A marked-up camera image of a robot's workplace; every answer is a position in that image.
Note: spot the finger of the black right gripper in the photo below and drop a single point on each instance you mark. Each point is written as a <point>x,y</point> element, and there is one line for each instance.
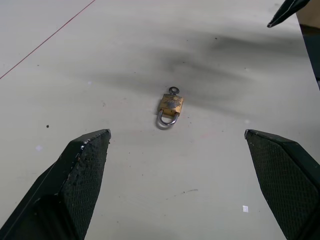
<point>283,13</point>

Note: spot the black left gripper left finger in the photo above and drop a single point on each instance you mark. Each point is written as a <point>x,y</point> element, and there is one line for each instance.
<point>75,180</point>

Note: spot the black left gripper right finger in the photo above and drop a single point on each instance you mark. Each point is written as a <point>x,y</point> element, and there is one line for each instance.
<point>287,182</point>

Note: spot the brass padlock with steel shackle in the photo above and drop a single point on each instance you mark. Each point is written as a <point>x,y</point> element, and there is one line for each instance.
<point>170,108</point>

